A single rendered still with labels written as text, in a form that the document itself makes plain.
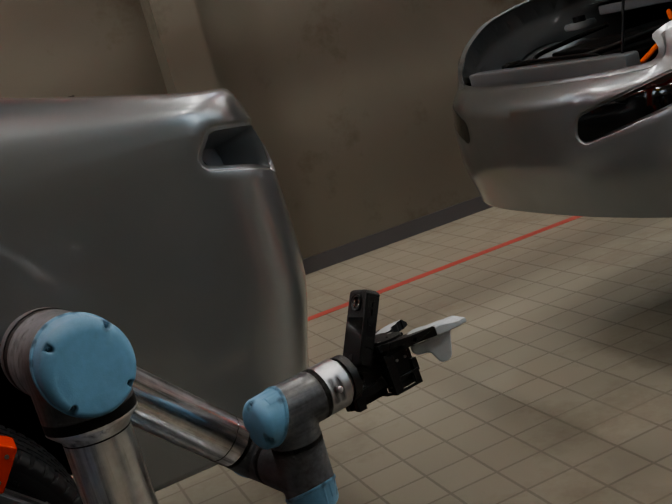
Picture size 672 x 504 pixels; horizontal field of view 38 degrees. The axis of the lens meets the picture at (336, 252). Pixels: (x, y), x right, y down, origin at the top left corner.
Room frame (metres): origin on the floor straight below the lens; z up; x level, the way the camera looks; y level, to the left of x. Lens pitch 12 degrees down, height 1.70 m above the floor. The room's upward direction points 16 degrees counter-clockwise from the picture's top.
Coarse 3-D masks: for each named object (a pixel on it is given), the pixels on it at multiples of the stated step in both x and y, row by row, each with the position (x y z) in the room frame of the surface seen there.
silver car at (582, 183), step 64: (576, 0) 4.98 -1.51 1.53; (640, 0) 4.63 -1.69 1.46; (512, 64) 4.09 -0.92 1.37; (576, 64) 3.63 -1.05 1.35; (640, 64) 3.34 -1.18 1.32; (512, 128) 3.79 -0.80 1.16; (576, 128) 3.47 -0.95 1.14; (640, 128) 3.27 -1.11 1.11; (512, 192) 3.93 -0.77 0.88; (576, 192) 3.55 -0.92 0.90; (640, 192) 3.33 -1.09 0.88
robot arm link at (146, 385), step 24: (0, 360) 1.19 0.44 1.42; (144, 384) 1.29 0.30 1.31; (168, 384) 1.32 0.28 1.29; (144, 408) 1.28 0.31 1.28; (168, 408) 1.29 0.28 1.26; (192, 408) 1.32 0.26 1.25; (216, 408) 1.35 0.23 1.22; (168, 432) 1.30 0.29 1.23; (192, 432) 1.31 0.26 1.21; (216, 432) 1.33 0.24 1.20; (240, 432) 1.35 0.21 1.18; (216, 456) 1.33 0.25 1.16; (240, 456) 1.34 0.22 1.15
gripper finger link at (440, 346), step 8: (440, 320) 1.39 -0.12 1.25; (448, 320) 1.38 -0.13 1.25; (456, 320) 1.38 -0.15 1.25; (464, 320) 1.39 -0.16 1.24; (416, 328) 1.39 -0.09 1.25; (424, 328) 1.37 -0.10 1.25; (440, 328) 1.37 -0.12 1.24; (448, 328) 1.37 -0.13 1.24; (440, 336) 1.38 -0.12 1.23; (448, 336) 1.38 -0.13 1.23; (416, 344) 1.38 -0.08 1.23; (424, 344) 1.38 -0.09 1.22; (432, 344) 1.38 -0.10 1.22; (440, 344) 1.38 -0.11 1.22; (448, 344) 1.38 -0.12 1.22; (416, 352) 1.38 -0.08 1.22; (424, 352) 1.38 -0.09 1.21; (432, 352) 1.37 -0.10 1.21; (440, 352) 1.37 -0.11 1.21; (448, 352) 1.37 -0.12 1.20; (440, 360) 1.37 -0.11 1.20
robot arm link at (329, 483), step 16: (304, 448) 1.26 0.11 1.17; (320, 448) 1.27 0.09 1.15; (272, 464) 1.30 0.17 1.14; (288, 464) 1.26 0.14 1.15; (304, 464) 1.26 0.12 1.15; (320, 464) 1.26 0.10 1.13; (272, 480) 1.30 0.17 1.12; (288, 480) 1.26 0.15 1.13; (304, 480) 1.26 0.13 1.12; (320, 480) 1.26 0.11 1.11; (288, 496) 1.27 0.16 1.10; (304, 496) 1.26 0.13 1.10; (320, 496) 1.26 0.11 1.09; (336, 496) 1.28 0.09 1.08
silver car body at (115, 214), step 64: (0, 128) 2.26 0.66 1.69; (64, 128) 2.29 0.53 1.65; (128, 128) 2.33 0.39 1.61; (192, 128) 2.38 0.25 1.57; (0, 192) 2.20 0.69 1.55; (64, 192) 2.25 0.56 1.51; (128, 192) 2.30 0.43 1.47; (192, 192) 2.36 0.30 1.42; (256, 192) 2.45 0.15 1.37; (0, 256) 2.18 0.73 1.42; (64, 256) 2.23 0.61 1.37; (128, 256) 2.29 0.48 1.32; (192, 256) 2.34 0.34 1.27; (256, 256) 2.41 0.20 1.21; (0, 320) 2.17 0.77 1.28; (128, 320) 2.27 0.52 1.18; (192, 320) 2.32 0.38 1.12; (256, 320) 2.38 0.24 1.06; (192, 384) 2.30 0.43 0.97; (256, 384) 2.36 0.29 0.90
